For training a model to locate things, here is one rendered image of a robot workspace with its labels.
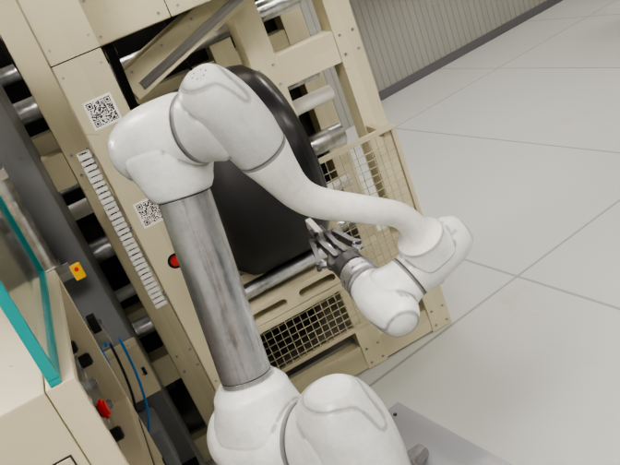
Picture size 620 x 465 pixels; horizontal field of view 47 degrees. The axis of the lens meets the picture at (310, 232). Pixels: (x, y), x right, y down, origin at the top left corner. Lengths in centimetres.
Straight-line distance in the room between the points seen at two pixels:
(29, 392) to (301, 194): 56
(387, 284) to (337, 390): 32
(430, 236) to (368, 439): 45
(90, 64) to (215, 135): 75
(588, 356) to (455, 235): 144
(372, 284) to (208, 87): 59
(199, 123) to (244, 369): 47
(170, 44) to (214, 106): 117
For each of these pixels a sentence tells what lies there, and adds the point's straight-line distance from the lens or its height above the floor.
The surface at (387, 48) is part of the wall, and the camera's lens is 674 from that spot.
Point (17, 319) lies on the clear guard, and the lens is 118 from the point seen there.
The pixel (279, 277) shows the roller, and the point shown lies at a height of 90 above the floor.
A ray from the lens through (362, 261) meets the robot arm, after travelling 160.
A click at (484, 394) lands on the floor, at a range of 281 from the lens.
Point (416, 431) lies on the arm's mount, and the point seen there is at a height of 77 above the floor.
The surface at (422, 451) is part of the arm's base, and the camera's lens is 147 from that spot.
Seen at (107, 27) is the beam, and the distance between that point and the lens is 216.
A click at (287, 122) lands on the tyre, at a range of 186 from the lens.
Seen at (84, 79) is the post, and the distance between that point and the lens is 190.
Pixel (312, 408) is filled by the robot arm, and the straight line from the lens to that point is 128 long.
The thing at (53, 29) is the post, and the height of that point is 173.
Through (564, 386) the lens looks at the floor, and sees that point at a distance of 277.
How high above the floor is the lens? 179
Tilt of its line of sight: 23 degrees down
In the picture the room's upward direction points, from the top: 22 degrees counter-clockwise
